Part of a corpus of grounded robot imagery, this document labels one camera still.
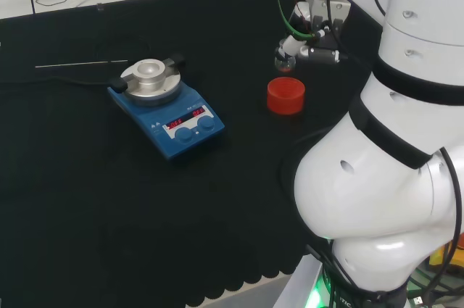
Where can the clear round-bottom flask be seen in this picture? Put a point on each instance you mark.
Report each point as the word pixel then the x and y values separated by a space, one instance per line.
pixel 284 61

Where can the heater with blue base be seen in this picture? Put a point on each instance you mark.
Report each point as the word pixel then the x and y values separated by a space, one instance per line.
pixel 166 105

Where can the black bench cloth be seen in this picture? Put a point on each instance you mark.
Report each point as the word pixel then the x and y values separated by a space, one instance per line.
pixel 163 148

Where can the thin metal probe rod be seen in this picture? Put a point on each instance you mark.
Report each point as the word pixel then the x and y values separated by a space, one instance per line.
pixel 81 64

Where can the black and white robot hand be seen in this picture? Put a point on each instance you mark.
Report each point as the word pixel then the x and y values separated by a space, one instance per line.
pixel 319 38

